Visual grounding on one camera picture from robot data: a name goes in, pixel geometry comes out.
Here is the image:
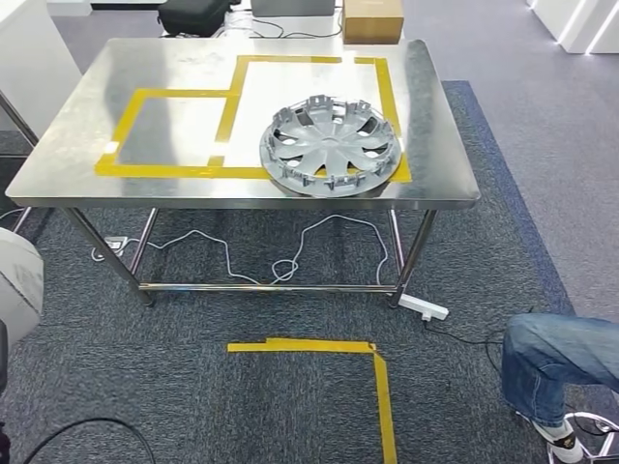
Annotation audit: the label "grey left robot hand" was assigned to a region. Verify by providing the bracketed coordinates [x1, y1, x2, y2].
[0, 318, 10, 397]

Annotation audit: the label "white curved plastic part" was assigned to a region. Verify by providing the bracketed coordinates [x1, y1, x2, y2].
[0, 227, 45, 350]

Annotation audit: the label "yellow tape on workbench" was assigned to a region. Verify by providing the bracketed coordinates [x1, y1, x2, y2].
[94, 54, 413, 186]

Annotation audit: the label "stainless steel workbench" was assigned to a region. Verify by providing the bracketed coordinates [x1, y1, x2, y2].
[5, 37, 482, 310]

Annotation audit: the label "black bag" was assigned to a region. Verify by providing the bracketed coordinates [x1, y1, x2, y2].
[157, 0, 233, 38]

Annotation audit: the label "silver wheel hubcap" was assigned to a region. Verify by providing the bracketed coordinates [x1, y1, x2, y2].
[259, 94, 403, 198]

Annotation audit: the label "yellow floor tape square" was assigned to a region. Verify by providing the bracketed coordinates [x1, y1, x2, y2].
[227, 337, 399, 464]

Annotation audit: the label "grey laptop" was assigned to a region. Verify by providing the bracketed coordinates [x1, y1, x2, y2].
[251, 0, 336, 18]

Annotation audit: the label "white power strip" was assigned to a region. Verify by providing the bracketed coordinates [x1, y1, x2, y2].
[399, 293, 450, 323]

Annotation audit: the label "brown cardboard box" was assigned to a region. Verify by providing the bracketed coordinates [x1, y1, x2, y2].
[342, 0, 405, 46]

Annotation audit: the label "person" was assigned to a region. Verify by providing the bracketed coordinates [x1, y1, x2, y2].
[500, 312, 619, 464]

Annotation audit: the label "white lit display plinth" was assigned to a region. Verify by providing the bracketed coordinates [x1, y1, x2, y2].
[527, 0, 619, 56]

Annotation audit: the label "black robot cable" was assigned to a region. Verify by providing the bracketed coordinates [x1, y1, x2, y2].
[21, 418, 157, 464]

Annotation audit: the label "grey metal table frame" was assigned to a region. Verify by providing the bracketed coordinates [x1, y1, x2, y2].
[0, 89, 39, 236]

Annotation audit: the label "white cable under workbench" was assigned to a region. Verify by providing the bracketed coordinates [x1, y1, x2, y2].
[91, 214, 389, 287]

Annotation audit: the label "thin cables on desk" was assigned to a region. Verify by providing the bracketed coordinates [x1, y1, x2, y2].
[212, 9, 344, 41]

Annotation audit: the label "black power strip cable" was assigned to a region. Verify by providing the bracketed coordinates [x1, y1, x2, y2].
[423, 318, 507, 374]

